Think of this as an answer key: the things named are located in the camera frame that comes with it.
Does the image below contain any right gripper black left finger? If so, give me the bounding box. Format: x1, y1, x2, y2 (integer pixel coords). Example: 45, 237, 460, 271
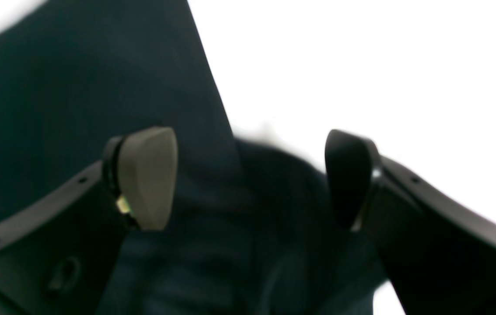
0, 127, 178, 315

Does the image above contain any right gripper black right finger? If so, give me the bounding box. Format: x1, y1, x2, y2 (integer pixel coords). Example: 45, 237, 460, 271
324, 129, 496, 315

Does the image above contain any black t-shirt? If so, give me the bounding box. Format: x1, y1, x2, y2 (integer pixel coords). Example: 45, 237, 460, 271
0, 0, 386, 315

